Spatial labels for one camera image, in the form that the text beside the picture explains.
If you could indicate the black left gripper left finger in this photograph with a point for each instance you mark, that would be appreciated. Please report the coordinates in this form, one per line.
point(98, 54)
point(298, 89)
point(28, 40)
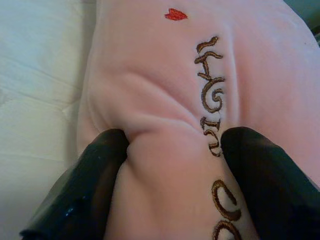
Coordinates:
point(75, 200)

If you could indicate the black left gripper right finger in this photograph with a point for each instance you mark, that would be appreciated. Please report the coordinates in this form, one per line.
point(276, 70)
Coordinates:
point(275, 195)

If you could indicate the pink embroidered plush pillow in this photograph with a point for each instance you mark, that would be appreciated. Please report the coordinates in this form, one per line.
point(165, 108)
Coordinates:
point(162, 100)

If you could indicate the white quilted mattress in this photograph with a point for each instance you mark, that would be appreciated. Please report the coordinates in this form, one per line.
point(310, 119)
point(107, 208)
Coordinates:
point(37, 75)

